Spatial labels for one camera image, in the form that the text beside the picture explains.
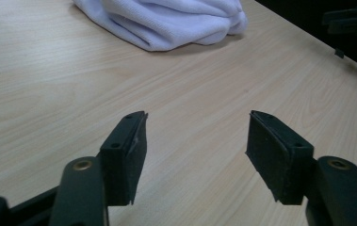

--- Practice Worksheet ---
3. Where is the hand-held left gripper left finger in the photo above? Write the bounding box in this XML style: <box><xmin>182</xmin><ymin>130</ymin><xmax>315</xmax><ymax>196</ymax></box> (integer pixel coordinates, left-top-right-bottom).
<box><xmin>98</xmin><ymin>110</ymin><xmax>149</xmax><ymax>207</ymax></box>

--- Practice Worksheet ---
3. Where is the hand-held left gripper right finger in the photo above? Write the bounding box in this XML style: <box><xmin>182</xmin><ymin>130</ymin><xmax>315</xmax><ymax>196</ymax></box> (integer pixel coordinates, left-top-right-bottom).
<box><xmin>245</xmin><ymin>109</ymin><xmax>317</xmax><ymax>206</ymax></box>

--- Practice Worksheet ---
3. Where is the white towel with blue print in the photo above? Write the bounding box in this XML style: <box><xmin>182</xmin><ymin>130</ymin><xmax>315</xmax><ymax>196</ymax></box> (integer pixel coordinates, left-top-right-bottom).
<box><xmin>72</xmin><ymin>0</ymin><xmax>250</xmax><ymax>53</ymax></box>

